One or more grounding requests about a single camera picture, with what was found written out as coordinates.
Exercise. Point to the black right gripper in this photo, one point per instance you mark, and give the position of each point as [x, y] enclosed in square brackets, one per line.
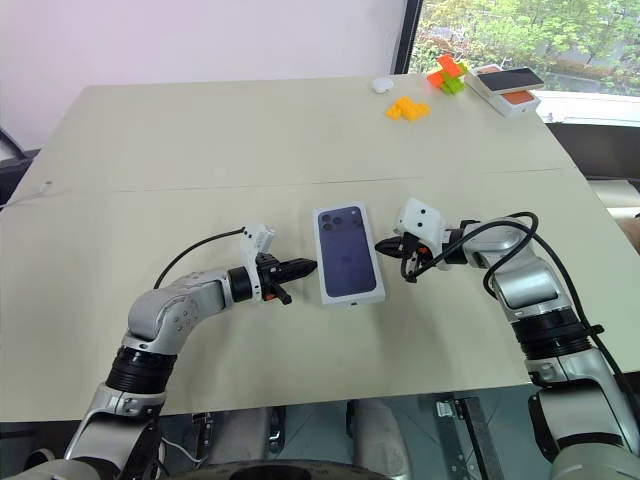
[416, 247]

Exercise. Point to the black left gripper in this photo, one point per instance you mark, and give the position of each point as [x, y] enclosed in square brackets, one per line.
[270, 272]

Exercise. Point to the phone box lid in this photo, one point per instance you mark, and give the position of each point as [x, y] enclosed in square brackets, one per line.
[345, 255]

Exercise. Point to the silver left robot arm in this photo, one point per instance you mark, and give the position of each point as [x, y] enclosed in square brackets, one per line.
[170, 310]

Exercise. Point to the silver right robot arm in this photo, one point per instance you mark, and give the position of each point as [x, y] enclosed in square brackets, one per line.
[520, 285]

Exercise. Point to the black smartphone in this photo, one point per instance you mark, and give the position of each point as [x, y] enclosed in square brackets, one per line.
[510, 80]

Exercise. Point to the yellow toy block cluster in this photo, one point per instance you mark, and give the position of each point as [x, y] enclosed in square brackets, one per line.
[407, 110]

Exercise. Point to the white earbuds case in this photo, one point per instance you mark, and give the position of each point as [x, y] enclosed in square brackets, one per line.
[381, 85]

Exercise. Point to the green toy block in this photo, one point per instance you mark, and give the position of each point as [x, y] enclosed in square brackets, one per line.
[452, 86]

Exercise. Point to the grey rounded shape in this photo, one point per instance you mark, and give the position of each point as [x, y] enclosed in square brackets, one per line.
[380, 435]

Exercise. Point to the orange toy block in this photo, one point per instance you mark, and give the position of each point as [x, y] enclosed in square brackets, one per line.
[447, 65]

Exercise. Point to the black furniture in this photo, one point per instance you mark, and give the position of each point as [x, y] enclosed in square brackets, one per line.
[600, 150]

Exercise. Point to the white window sill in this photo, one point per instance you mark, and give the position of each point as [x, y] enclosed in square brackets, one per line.
[595, 107]

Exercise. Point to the green trees outside window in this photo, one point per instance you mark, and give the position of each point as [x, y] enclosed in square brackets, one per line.
[540, 30]

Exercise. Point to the black chair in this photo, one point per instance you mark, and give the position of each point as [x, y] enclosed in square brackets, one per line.
[15, 170]

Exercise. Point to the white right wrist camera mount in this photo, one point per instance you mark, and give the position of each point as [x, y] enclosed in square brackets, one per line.
[420, 217]

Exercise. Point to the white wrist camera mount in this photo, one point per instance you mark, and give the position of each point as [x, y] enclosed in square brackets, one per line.
[252, 245]
[420, 217]

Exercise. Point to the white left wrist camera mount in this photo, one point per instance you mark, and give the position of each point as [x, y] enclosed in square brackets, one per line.
[252, 245]

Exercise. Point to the metal frame bar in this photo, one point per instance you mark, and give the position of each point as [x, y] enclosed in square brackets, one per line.
[465, 435]

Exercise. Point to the black window frame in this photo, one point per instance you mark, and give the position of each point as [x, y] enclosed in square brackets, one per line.
[407, 35]

